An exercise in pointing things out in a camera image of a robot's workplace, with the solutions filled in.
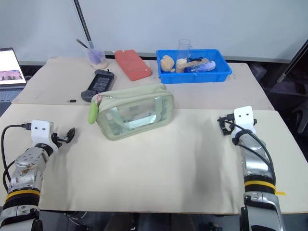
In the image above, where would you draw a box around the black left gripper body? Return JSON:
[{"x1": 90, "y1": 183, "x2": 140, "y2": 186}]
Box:
[{"x1": 51, "y1": 132, "x2": 65, "y2": 148}]

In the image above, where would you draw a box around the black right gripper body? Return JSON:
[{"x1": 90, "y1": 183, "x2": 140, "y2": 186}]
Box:
[{"x1": 223, "y1": 119, "x2": 238, "y2": 137}]

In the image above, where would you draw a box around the green transparent toiletry pouch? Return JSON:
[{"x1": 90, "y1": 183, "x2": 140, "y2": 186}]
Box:
[{"x1": 95, "y1": 84, "x2": 175, "y2": 141}]

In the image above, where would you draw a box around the green zipper pull tag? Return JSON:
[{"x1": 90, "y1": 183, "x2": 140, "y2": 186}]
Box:
[{"x1": 88, "y1": 94, "x2": 102, "y2": 125}]

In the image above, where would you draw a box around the small beige board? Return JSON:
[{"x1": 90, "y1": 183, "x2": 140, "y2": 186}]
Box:
[{"x1": 11, "y1": 56, "x2": 275, "y2": 112}]

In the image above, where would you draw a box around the blue plastic bin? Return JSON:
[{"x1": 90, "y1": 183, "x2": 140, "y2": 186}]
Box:
[{"x1": 156, "y1": 49, "x2": 233, "y2": 85}]

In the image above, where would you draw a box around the black handheld device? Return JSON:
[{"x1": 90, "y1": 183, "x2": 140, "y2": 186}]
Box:
[{"x1": 80, "y1": 69, "x2": 116, "y2": 103}]

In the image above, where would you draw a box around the wooden block toy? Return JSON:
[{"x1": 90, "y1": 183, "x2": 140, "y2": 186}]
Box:
[{"x1": 175, "y1": 58, "x2": 208, "y2": 74}]

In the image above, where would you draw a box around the dark chair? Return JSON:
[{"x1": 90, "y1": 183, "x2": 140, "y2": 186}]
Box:
[{"x1": 290, "y1": 98, "x2": 308, "y2": 134}]

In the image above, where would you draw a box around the tan plush bear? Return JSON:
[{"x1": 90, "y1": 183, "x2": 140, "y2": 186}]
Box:
[{"x1": 160, "y1": 55, "x2": 176, "y2": 73}]

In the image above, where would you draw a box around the large beige board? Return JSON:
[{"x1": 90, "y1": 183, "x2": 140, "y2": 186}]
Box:
[{"x1": 0, "y1": 103, "x2": 308, "y2": 215}]

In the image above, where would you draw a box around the clear plastic cup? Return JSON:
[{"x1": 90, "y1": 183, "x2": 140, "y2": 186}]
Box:
[{"x1": 84, "y1": 46, "x2": 106, "y2": 67}]

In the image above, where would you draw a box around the clear glass beaker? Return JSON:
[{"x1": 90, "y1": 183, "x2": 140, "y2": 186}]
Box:
[{"x1": 177, "y1": 38, "x2": 193, "y2": 61}]

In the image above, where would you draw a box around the open laptop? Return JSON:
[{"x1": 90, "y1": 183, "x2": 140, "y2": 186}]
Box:
[{"x1": 0, "y1": 47, "x2": 27, "y2": 110}]

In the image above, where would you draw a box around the black pen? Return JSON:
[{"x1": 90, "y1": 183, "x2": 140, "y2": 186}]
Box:
[{"x1": 76, "y1": 38, "x2": 90, "y2": 49}]

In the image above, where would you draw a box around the red fabric case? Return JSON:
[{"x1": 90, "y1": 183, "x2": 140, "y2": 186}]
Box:
[{"x1": 115, "y1": 49, "x2": 153, "y2": 82}]

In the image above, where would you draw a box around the black tripod stand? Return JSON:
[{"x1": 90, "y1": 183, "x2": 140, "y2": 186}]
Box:
[{"x1": 280, "y1": 39, "x2": 308, "y2": 84}]

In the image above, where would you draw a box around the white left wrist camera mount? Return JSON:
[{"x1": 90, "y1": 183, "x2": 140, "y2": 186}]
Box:
[{"x1": 31, "y1": 119, "x2": 55, "y2": 145}]

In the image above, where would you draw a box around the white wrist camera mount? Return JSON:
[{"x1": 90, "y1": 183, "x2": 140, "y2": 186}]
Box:
[
  {"x1": 233, "y1": 105, "x2": 257, "y2": 133},
  {"x1": 31, "y1": 119, "x2": 55, "y2": 145}
]

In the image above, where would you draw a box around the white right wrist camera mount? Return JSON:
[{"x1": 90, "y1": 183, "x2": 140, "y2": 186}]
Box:
[{"x1": 233, "y1": 105, "x2": 257, "y2": 133}]

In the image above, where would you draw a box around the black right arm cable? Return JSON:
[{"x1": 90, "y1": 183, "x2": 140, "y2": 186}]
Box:
[{"x1": 218, "y1": 117, "x2": 276, "y2": 189}]

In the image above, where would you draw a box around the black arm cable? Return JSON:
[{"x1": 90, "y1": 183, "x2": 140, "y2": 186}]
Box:
[
  {"x1": 218, "y1": 117, "x2": 276, "y2": 189},
  {"x1": 0, "y1": 123, "x2": 32, "y2": 191}
]

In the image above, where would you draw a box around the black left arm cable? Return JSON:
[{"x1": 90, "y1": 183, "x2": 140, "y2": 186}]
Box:
[{"x1": 0, "y1": 123, "x2": 32, "y2": 191}]

